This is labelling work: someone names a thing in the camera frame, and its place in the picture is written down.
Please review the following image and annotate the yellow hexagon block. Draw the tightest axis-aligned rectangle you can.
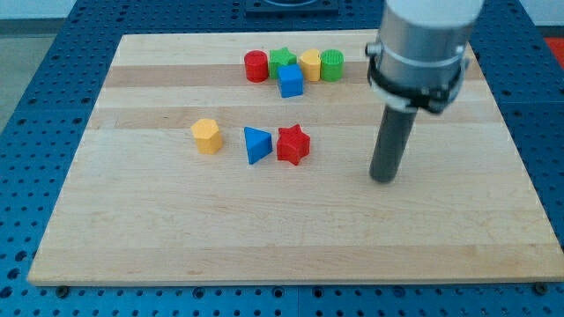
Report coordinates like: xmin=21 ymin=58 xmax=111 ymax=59
xmin=190 ymin=118 xmax=223 ymax=154

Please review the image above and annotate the yellow heart block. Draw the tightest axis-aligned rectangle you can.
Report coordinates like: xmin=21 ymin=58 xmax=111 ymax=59
xmin=299 ymin=48 xmax=321 ymax=82

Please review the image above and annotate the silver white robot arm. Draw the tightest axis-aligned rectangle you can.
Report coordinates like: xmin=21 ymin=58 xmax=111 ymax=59
xmin=365 ymin=0 xmax=484 ymax=114

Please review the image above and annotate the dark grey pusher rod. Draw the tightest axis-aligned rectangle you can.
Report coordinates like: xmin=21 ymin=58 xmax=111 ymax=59
xmin=369 ymin=106 xmax=417 ymax=184

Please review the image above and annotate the blue cube block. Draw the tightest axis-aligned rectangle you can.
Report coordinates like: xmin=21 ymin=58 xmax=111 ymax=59
xmin=278 ymin=64 xmax=303 ymax=98

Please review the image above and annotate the red star block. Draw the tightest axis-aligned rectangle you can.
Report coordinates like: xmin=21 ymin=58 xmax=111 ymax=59
xmin=277 ymin=124 xmax=310 ymax=166

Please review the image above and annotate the green star block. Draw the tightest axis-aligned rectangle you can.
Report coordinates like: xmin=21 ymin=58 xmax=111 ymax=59
xmin=269 ymin=47 xmax=297 ymax=79

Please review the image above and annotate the red cylinder block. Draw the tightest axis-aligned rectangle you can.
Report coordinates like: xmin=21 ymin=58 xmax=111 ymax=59
xmin=244 ymin=50 xmax=269 ymax=83

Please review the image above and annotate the blue triangle block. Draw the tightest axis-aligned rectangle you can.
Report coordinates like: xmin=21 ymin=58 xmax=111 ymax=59
xmin=243 ymin=127 xmax=272 ymax=165

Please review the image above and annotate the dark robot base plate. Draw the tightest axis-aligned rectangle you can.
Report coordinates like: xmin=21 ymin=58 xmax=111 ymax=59
xmin=243 ymin=0 xmax=340 ymax=17

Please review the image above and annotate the light wooden board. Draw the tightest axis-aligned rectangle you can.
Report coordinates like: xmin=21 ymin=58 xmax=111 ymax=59
xmin=28 ymin=30 xmax=563 ymax=286

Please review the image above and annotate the green cylinder block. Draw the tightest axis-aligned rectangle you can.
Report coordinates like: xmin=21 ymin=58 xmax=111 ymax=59
xmin=320 ymin=49 xmax=345 ymax=82

